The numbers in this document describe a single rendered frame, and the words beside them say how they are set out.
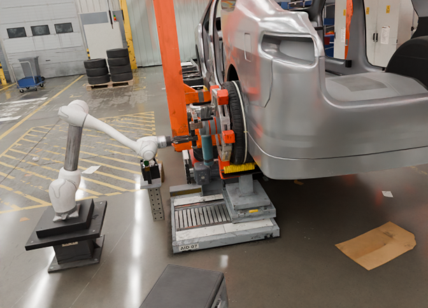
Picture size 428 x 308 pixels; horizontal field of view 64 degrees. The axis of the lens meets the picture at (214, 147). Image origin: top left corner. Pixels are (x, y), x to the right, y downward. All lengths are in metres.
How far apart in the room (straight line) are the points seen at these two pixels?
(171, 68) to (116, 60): 7.94
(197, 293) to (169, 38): 2.01
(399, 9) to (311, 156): 5.34
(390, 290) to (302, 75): 1.45
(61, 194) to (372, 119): 2.08
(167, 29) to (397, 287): 2.48
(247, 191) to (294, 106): 1.36
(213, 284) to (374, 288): 1.05
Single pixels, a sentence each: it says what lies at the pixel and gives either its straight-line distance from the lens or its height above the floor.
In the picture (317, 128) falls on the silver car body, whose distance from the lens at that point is 1.76.
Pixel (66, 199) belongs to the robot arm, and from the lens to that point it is 2.73.
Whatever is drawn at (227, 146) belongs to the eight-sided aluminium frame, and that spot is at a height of 0.76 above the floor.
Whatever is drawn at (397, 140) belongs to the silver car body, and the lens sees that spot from 1.98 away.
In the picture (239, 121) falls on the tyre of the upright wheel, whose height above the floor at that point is 0.95.
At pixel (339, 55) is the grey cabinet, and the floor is 0.63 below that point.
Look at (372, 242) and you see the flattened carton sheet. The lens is 2.84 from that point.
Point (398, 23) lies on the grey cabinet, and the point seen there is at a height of 1.30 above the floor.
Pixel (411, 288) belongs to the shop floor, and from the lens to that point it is 2.55.
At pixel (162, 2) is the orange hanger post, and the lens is 3.03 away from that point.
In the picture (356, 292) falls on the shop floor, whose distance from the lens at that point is 2.43.
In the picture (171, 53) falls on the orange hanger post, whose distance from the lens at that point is 3.03.
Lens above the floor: 1.63
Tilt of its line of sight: 20 degrees down
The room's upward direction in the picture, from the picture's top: 6 degrees counter-clockwise
